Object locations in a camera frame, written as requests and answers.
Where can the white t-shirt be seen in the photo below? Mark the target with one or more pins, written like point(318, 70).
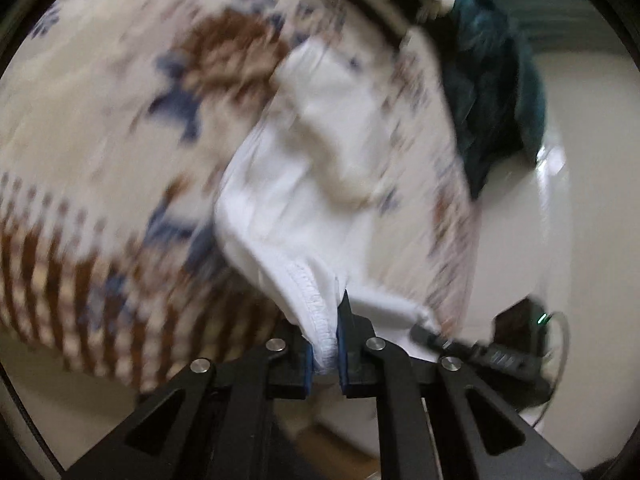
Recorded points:
point(300, 210)

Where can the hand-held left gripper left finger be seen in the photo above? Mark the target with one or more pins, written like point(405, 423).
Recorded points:
point(307, 367)

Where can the teal plush blanket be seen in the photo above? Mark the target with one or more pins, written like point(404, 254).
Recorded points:
point(490, 85)

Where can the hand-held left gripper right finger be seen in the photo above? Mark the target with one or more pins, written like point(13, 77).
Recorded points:
point(345, 345)

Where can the floral bedsheet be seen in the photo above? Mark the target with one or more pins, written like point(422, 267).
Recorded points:
point(100, 110)

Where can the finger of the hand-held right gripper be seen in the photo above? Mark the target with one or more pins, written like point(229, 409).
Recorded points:
point(445, 344)

